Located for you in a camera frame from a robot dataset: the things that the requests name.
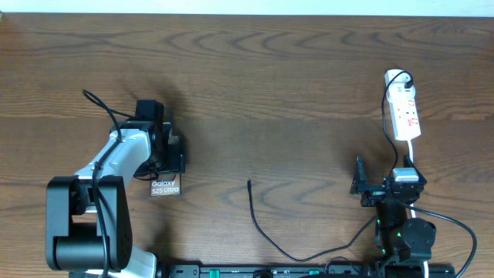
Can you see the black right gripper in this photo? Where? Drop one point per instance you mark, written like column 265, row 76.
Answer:
column 374, row 194

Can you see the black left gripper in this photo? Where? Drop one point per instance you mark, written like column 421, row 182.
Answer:
column 176, row 161

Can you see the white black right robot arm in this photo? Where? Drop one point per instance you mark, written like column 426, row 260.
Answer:
column 404, row 240

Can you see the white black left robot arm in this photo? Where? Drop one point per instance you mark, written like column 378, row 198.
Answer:
column 88, row 228

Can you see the white USB charger adapter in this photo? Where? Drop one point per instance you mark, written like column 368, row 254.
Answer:
column 406, row 78

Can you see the white power strip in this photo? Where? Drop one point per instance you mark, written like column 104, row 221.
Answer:
column 403, row 108

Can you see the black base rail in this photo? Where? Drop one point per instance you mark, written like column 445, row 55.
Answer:
column 333, row 270

